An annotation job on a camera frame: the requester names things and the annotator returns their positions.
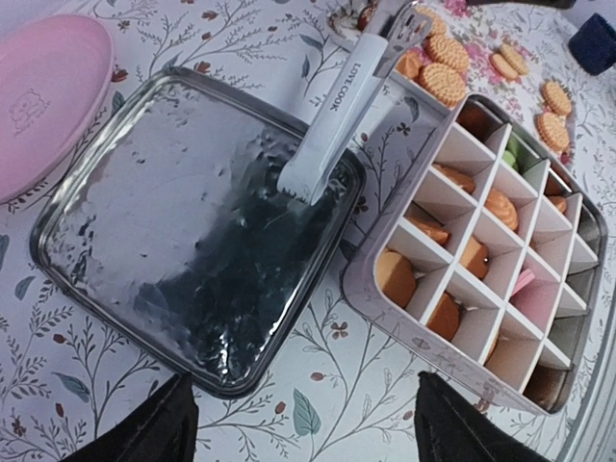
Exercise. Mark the dark blue mug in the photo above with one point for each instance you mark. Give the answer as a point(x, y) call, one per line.
point(593, 45)

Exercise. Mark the silver tin lid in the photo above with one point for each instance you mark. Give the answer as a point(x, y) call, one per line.
point(170, 228)

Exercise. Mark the green sandwich cookie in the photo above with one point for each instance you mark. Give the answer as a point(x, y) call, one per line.
point(511, 153)

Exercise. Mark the small swirl butter cookie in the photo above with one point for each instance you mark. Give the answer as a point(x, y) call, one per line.
point(410, 64)

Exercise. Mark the floral cookie tray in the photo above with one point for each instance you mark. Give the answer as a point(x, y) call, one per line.
point(505, 66)

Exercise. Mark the chocolate sprinkle donut cookie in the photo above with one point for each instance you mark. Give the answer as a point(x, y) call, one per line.
point(365, 16)

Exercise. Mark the pink plate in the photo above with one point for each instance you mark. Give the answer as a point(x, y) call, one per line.
point(55, 74)

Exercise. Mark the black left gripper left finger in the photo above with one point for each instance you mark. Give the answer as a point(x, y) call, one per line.
point(162, 428)

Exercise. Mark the metal tongs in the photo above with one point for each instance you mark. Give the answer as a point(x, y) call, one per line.
point(396, 26)

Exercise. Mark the pink divided cookie tin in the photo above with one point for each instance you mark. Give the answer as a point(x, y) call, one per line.
point(469, 223)

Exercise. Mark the round cracker cookie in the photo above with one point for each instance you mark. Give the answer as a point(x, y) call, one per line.
point(444, 83)
point(448, 51)

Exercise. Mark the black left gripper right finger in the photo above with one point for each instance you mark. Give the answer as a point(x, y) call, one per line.
point(448, 428)

